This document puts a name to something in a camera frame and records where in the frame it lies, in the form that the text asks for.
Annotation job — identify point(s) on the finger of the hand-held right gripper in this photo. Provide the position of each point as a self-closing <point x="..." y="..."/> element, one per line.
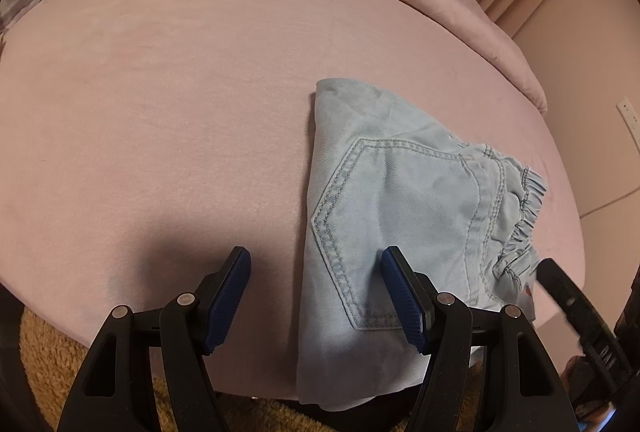
<point x="565" y="292"/>

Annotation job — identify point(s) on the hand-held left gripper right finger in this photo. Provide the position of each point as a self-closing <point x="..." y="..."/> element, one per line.
<point x="405" y="302"/>

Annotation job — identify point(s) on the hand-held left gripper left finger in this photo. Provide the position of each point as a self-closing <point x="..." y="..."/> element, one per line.
<point x="227" y="297"/>

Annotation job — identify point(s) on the light blue denim pants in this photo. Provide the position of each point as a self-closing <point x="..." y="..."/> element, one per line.
<point x="390" y="192"/>

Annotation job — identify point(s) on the pink bed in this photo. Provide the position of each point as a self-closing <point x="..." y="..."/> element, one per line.
<point x="175" y="111"/>

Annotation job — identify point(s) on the white wall socket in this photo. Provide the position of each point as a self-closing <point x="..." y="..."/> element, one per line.
<point x="629" y="111"/>

